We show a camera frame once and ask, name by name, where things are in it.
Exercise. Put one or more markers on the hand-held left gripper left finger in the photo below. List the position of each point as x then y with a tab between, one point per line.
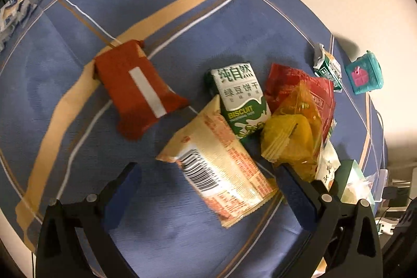
125	190

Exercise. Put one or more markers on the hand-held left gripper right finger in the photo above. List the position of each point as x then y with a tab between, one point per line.
296	196

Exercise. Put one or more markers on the pale green box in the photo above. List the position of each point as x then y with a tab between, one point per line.
350	170

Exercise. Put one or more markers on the yellow clear snack packet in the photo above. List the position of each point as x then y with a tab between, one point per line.
290	134

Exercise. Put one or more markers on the cream snack packet with barcode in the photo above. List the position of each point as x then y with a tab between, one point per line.
221	160

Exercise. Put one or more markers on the orange-red packet with white stripe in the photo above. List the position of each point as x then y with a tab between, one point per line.
130	92

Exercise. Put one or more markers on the shiny red snack packet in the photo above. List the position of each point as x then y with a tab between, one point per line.
286	82

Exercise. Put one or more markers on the green white biscuit packet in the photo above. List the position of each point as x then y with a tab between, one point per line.
241	95

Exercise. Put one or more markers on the small white packet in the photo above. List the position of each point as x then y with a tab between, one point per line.
327	167

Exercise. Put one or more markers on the small green white carton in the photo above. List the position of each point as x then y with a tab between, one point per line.
330	69

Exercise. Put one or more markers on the teal gift box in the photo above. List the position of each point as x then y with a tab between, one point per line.
365	71

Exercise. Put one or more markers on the blue checked bedsheet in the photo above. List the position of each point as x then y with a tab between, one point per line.
202	30

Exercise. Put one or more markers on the blue white packet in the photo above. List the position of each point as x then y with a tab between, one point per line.
22	4

